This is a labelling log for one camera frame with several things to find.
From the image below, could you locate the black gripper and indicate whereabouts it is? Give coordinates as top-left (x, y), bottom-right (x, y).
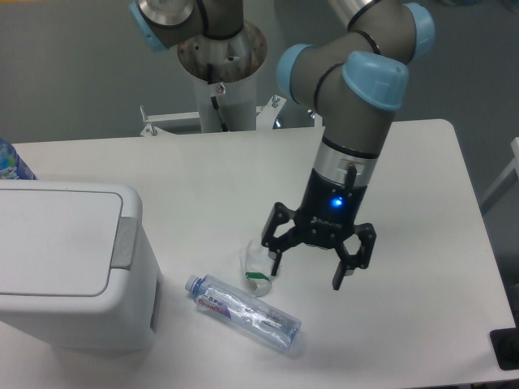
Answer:
top-left (260, 166), bottom-right (376, 291)

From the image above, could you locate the white frame at right edge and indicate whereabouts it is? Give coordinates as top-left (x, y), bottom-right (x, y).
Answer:
top-left (479, 137), bottom-right (518, 215)

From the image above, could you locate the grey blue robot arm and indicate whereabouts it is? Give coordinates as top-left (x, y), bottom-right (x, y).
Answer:
top-left (129, 1), bottom-right (435, 289)

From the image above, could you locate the black clamp at table edge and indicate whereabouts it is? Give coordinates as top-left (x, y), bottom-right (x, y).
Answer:
top-left (490, 327), bottom-right (518, 371)

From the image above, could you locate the blue labelled bottle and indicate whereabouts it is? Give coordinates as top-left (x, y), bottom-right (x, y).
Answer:
top-left (1, 139), bottom-right (37, 180)

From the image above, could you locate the white push-button trash can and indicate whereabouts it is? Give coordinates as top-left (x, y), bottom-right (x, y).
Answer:
top-left (1, 180), bottom-right (163, 351)

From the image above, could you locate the clear empty plastic bottle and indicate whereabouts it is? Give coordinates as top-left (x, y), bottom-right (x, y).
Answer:
top-left (185, 275), bottom-right (305, 358)

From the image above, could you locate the crumpled white paper cup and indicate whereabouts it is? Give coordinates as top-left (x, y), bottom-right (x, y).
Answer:
top-left (239, 239), bottom-right (277, 297)

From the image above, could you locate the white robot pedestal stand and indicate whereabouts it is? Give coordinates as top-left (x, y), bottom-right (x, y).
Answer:
top-left (139, 21), bottom-right (287, 136)

